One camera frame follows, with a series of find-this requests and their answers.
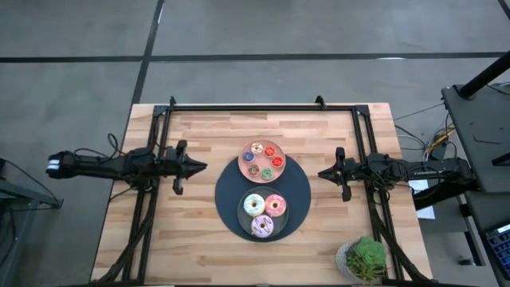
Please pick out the black cart top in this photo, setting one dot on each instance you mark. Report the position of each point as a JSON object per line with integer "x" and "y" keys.
{"x": 478, "y": 131}

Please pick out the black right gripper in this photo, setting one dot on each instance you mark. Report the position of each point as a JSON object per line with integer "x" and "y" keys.
{"x": 347, "y": 193}

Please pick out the small red-iced donut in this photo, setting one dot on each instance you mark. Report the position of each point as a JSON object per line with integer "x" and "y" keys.
{"x": 280, "y": 164}

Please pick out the small red dark-drizzle donut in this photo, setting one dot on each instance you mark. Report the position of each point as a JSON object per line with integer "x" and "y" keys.
{"x": 273, "y": 154}

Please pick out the backlit keyboard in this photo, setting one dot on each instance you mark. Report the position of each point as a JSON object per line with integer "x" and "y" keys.
{"x": 501, "y": 247}

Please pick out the potted green succulent plant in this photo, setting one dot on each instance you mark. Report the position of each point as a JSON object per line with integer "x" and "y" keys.
{"x": 366, "y": 257}

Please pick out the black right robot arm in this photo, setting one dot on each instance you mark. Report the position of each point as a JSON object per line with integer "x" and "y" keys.
{"x": 438, "y": 173}

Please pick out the large purple-iced donut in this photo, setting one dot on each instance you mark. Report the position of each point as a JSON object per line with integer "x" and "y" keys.
{"x": 269, "y": 232}

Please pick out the small green-iced donut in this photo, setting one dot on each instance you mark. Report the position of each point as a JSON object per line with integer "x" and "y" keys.
{"x": 270, "y": 176}

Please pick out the small white-iced donut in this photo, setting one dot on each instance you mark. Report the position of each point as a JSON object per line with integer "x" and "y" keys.
{"x": 260, "y": 151}

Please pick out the black power adapter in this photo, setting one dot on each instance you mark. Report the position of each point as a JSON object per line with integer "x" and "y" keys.
{"x": 439, "y": 151}

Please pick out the black aluminium table frame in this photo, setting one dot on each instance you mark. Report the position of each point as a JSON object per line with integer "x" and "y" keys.
{"x": 259, "y": 108}

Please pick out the black pole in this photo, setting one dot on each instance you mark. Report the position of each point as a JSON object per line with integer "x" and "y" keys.
{"x": 486, "y": 73}

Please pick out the large white-iced blue-drizzle donut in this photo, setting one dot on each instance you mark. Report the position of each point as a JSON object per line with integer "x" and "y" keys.
{"x": 248, "y": 209}

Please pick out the round dark woven placemat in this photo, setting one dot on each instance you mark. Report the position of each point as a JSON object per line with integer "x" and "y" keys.
{"x": 295, "y": 187}

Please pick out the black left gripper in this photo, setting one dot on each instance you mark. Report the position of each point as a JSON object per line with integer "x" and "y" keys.
{"x": 178, "y": 187}

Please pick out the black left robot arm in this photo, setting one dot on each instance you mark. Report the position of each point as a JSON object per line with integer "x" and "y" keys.
{"x": 99, "y": 165}

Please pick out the large pink-iced donut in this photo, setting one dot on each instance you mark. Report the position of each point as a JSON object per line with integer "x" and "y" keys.
{"x": 281, "y": 211}

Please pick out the white paper sheet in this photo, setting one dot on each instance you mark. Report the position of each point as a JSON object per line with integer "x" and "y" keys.
{"x": 426, "y": 211}

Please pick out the black side table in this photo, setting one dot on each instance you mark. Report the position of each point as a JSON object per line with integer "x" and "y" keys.
{"x": 490, "y": 209}

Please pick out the small blue-iced donut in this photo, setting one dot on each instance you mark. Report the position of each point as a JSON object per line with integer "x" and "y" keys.
{"x": 251, "y": 159}

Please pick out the grey round plate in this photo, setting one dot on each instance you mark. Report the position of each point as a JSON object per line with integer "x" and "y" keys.
{"x": 243, "y": 222}

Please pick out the pink round plate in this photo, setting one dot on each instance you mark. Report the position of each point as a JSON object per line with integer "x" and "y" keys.
{"x": 261, "y": 161}

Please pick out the grey metal stand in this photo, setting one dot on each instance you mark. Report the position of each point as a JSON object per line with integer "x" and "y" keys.
{"x": 5, "y": 187}

